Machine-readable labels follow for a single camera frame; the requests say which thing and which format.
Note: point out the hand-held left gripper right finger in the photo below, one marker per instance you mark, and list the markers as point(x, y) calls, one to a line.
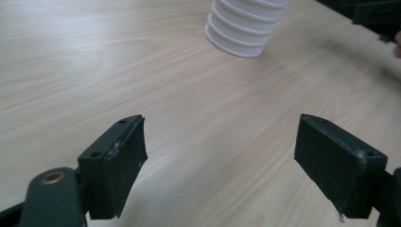
point(342, 167)

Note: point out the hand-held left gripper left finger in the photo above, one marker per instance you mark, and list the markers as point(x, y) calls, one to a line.
point(116, 170)

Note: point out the stack of white paper cups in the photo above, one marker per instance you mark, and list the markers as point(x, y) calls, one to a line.
point(244, 26)

